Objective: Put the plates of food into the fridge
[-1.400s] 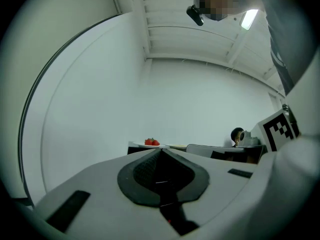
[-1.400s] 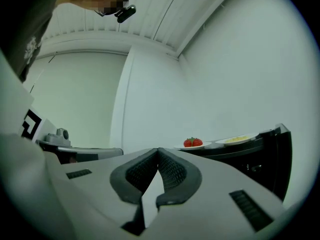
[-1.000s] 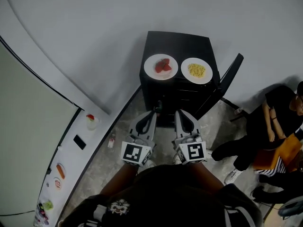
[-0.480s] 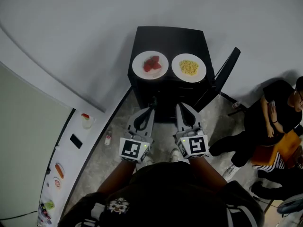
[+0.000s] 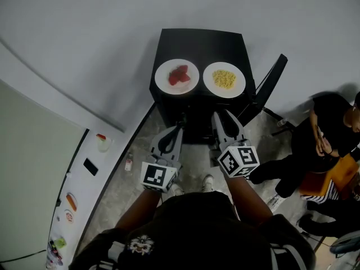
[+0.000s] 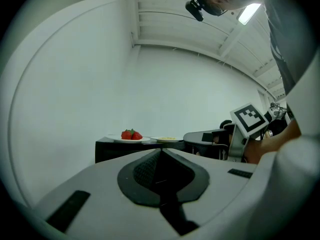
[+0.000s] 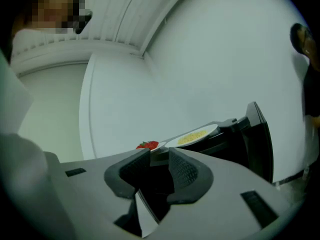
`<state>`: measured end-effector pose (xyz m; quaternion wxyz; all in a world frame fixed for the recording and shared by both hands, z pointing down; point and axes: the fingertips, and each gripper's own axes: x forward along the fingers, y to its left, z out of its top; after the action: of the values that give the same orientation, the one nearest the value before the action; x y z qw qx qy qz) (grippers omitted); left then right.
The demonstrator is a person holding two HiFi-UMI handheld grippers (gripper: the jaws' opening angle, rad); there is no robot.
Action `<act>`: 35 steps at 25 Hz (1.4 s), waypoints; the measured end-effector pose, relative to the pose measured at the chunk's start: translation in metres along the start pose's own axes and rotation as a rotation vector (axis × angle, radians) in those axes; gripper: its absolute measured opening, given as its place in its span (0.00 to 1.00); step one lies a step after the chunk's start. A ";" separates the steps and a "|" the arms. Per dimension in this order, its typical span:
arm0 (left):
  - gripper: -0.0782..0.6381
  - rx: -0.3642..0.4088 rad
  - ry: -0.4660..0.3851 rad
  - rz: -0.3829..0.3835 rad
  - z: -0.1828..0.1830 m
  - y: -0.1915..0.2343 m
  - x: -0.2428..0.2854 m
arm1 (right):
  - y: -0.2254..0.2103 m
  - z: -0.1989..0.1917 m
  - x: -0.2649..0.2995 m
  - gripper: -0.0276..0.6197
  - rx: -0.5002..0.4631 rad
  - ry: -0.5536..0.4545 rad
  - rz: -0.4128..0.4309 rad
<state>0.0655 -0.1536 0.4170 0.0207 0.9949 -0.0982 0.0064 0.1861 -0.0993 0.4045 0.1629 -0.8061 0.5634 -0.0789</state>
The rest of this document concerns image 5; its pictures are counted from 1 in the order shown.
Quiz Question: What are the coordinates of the black fridge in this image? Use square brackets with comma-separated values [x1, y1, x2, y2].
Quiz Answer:
[148, 28, 257, 145]

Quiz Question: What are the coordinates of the white plate of yellow food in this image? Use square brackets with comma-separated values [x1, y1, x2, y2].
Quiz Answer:
[202, 61, 247, 99]

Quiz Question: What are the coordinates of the orange stool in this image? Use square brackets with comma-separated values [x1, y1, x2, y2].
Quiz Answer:
[299, 153, 360, 200]

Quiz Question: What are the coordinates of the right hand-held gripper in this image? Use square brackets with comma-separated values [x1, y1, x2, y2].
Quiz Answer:
[209, 109, 260, 178]

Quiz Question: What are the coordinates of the black white striped cloth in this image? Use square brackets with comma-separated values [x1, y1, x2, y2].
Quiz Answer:
[301, 178, 340, 203]

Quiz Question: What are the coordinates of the toy hot dog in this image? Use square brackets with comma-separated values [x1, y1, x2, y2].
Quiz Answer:
[65, 193, 78, 212]

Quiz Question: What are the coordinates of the black chair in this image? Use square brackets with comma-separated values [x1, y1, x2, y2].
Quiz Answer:
[238, 53, 296, 136]

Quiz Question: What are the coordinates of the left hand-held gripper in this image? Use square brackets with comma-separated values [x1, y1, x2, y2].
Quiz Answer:
[139, 112, 188, 194]

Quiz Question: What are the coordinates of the person's right forearm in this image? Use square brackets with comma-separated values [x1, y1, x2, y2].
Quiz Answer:
[223, 174, 274, 227]

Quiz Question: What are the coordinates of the blue round object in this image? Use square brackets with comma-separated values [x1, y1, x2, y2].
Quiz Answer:
[328, 230, 360, 256]

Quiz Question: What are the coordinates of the green toy vegetable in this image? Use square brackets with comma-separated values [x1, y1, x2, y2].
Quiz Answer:
[53, 237, 68, 250]

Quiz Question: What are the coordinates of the person's black top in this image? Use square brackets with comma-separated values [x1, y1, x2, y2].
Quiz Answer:
[68, 191, 317, 270]

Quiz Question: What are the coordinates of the person's left white shoe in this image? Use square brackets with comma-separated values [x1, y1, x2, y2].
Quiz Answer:
[169, 182, 185, 197]

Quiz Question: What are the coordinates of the black phone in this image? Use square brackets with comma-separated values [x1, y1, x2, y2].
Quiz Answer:
[83, 157, 100, 177]

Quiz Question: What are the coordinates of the black cable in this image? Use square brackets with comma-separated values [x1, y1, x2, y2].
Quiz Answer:
[0, 249, 47, 264]

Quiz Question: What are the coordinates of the pile of colourful toys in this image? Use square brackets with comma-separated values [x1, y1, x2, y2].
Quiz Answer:
[46, 240, 64, 267]

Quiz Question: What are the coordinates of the person's right white shoe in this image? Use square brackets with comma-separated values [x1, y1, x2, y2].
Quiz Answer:
[202, 174, 215, 192]

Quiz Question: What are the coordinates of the white plate of red food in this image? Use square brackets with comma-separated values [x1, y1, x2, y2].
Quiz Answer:
[154, 58, 200, 96]

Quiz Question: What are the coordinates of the person's left forearm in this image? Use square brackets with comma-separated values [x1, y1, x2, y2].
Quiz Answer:
[115, 188, 163, 232]

